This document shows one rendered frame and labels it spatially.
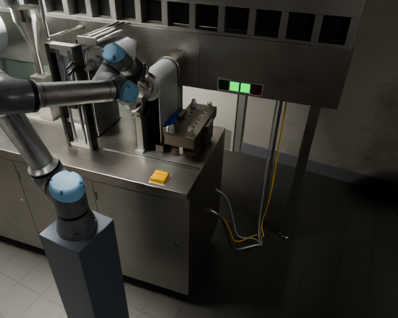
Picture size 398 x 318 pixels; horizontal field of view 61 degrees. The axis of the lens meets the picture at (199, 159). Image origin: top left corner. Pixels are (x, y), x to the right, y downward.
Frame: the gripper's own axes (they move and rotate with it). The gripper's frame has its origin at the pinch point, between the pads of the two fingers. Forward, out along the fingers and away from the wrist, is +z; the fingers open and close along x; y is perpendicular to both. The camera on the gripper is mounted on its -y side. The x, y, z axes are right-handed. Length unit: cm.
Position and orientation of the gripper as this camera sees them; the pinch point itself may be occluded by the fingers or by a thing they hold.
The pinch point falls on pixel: (145, 88)
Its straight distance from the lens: 162.8
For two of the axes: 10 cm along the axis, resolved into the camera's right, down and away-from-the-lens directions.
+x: -9.5, -2.0, 2.5
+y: 2.3, -9.7, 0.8
